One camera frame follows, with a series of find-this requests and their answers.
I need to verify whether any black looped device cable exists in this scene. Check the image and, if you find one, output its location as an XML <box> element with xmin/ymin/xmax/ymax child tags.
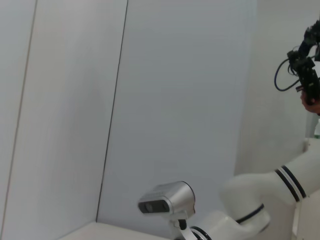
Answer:
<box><xmin>273</xmin><ymin>57</ymin><xmax>301</xmax><ymax>92</ymax></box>

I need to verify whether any person's hand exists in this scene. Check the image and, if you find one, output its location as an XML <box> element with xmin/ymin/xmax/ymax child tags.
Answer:
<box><xmin>300</xmin><ymin>90</ymin><xmax>320</xmax><ymax>116</ymax></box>

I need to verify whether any black teleoperation handle device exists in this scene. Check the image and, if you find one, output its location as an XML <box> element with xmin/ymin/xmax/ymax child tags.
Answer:
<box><xmin>286</xmin><ymin>19</ymin><xmax>320</xmax><ymax>106</ymax></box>

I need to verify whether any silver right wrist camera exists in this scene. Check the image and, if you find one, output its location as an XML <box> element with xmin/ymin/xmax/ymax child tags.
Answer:
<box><xmin>137</xmin><ymin>180</ymin><xmax>196</xmax><ymax>240</ymax></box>

